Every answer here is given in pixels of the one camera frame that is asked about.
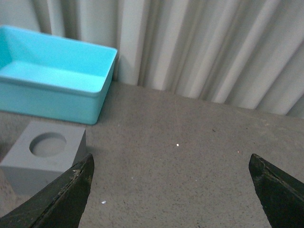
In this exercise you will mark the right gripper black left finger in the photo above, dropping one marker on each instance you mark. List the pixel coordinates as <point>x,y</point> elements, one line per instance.
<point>60,204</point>

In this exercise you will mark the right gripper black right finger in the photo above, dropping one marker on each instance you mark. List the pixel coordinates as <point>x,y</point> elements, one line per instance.
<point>280,194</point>

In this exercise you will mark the gray block with round hole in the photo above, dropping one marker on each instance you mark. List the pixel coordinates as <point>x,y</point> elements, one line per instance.
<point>42,153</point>

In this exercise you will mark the light blue plastic box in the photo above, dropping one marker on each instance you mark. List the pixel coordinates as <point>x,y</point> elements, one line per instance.
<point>53,77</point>

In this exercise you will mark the white pleated curtain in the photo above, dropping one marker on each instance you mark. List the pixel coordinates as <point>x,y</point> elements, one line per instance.
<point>245,53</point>

